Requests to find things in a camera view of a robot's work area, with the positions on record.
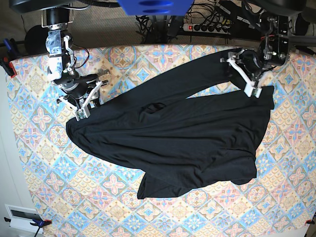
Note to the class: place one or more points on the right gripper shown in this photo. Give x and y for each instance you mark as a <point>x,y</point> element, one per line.
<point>81,93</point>

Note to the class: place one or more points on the blue clamp far left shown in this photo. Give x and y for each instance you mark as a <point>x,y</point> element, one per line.
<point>10,44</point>

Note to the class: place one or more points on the white power strip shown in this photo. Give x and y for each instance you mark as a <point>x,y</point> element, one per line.
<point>212,28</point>

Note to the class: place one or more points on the orange black clamp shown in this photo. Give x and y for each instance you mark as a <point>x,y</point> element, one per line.
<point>8,67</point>
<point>39,223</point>

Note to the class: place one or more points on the black round stool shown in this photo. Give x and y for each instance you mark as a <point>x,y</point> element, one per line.
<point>35,40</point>

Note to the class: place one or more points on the orange clamp lower right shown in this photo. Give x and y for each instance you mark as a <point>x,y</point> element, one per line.
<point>310,222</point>

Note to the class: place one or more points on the orange black clamp upper left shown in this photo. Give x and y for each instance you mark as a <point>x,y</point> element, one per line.
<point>8,67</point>

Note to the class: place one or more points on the patterned tablecloth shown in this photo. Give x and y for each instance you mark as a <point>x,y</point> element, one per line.
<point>86,197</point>

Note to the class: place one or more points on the orange black clamp lower left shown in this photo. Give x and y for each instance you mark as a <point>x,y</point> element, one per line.
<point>39,223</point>

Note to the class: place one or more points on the black t-shirt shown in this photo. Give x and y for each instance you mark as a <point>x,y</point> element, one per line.
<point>187,128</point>

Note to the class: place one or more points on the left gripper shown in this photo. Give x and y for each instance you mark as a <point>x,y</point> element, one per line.
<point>248,64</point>

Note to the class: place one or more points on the white floor box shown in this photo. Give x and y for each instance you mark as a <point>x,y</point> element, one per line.
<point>21,218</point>

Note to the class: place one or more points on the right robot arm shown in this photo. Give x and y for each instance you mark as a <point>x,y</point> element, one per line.
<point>55,17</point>

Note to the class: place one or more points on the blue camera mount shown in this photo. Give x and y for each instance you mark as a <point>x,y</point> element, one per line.
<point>156,7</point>

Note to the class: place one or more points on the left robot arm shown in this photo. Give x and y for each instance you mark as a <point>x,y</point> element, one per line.
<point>271,18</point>

